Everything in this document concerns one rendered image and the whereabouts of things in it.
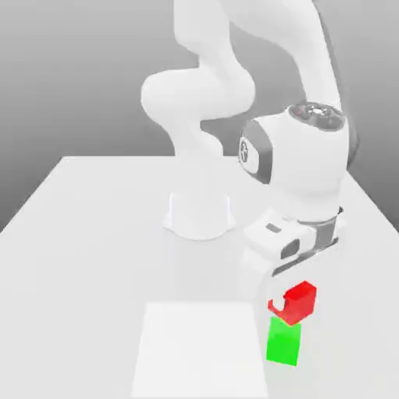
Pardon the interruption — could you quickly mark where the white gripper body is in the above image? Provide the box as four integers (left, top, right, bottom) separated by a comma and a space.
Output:
263, 237, 341, 301

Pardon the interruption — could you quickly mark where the small red cube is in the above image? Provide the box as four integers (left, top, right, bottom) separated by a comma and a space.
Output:
267, 279, 318, 327

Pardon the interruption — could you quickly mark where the small green cube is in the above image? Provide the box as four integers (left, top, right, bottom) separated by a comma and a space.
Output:
265, 316, 304, 368

